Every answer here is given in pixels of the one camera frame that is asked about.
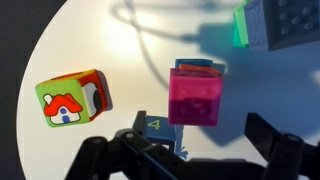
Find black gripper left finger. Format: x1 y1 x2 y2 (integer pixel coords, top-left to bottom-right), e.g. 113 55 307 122
132 111 146 134

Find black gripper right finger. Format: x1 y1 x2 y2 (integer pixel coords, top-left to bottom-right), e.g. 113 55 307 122
244 113 281 161

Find pink plastic block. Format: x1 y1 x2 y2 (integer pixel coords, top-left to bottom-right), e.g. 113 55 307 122
168 68 222 126

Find blue plastic block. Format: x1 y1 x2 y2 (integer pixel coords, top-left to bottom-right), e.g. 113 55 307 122
175 59 213 68

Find orange plastic block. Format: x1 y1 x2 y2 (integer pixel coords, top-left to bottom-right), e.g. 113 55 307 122
178 64 222 77

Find green plastic block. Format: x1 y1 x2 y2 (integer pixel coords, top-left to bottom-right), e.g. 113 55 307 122
233 0 250 48

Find grey studded plastic block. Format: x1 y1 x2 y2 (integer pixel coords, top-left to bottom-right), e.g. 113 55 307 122
244 0 320 51

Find blue number soft cube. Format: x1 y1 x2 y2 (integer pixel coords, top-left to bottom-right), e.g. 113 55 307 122
143 116 176 151

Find house picture soft cube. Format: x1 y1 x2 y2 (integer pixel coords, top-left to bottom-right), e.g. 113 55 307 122
35 69 112 127

